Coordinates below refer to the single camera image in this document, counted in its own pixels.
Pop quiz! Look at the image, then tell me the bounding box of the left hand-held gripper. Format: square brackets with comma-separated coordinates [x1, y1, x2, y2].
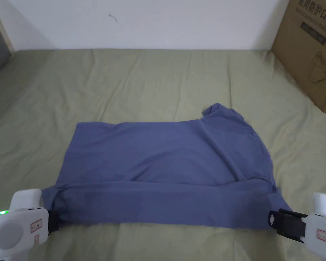
[0, 189, 62, 259]

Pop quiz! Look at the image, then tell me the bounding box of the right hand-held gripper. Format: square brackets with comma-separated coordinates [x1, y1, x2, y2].
[268, 192, 326, 255]

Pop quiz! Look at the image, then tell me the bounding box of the dark blue shirt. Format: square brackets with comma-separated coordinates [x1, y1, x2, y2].
[40, 103, 294, 228]

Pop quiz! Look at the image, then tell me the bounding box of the brown cardboard carton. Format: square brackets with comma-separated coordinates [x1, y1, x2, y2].
[270, 0, 326, 115]

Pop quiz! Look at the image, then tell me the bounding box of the bed with pale green sheet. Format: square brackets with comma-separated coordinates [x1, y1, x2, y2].
[0, 48, 326, 261]

